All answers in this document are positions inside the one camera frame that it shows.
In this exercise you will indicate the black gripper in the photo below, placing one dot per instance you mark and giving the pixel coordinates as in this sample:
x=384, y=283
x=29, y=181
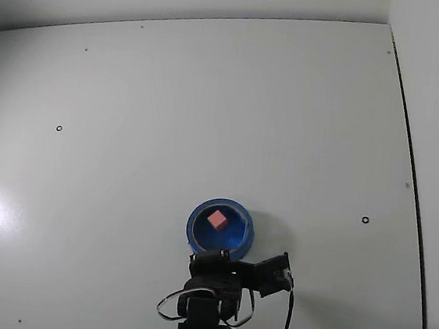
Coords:
x=209, y=258

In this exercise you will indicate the small orange cube block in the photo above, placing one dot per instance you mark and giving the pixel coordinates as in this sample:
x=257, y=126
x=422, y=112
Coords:
x=216, y=219

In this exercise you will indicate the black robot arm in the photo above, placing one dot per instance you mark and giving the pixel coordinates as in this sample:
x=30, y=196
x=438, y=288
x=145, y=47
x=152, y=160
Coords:
x=202, y=327

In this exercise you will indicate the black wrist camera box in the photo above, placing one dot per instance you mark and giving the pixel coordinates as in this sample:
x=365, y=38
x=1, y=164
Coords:
x=272, y=274

